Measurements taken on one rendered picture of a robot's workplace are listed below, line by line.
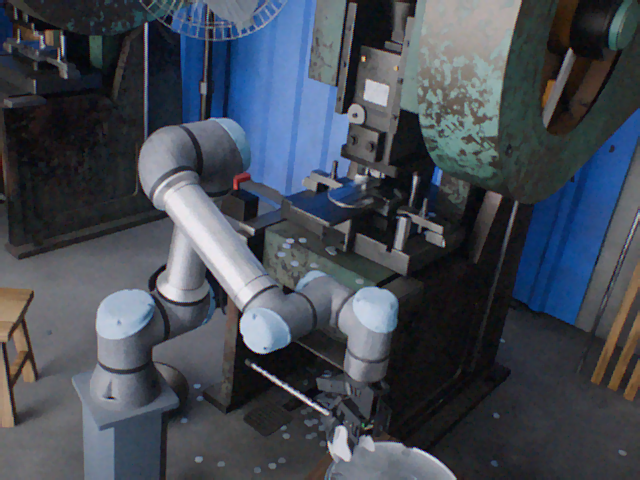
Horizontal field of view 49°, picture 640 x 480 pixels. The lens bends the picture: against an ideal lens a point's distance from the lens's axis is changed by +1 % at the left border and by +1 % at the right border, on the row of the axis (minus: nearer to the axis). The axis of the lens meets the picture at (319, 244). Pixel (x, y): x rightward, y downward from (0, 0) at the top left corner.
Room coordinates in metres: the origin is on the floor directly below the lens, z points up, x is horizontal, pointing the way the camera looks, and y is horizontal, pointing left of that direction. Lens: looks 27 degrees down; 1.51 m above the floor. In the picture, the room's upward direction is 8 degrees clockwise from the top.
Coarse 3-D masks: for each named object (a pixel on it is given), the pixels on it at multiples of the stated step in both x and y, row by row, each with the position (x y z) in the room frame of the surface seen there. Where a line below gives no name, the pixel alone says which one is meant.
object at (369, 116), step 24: (360, 48) 1.83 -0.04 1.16; (384, 48) 1.82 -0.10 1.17; (360, 72) 1.82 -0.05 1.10; (384, 72) 1.78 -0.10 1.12; (360, 96) 1.82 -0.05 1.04; (384, 96) 1.77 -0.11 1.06; (360, 120) 1.79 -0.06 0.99; (384, 120) 1.76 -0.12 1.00; (360, 144) 1.77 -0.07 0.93; (384, 144) 1.76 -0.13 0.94; (408, 144) 1.81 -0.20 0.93
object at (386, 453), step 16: (384, 448) 1.24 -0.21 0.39; (400, 448) 1.24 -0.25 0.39; (416, 448) 1.24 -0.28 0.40; (336, 464) 1.16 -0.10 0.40; (352, 464) 1.17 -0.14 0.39; (368, 464) 1.18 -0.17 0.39; (384, 464) 1.19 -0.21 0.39; (400, 464) 1.19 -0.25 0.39; (416, 464) 1.20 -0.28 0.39; (432, 464) 1.21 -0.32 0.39
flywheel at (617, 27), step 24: (576, 0) 1.54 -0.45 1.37; (600, 0) 1.52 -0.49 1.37; (624, 0) 1.54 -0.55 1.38; (552, 24) 1.55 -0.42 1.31; (576, 24) 1.52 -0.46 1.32; (600, 24) 1.50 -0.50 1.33; (624, 24) 1.51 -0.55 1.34; (552, 48) 1.58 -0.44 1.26; (576, 48) 1.54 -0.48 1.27; (600, 48) 1.51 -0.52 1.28; (552, 72) 1.63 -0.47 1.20; (576, 72) 1.75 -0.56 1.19; (600, 72) 1.81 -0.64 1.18; (552, 96) 1.52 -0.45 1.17; (576, 96) 1.78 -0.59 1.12; (552, 120) 1.70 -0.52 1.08; (576, 120) 1.72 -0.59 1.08
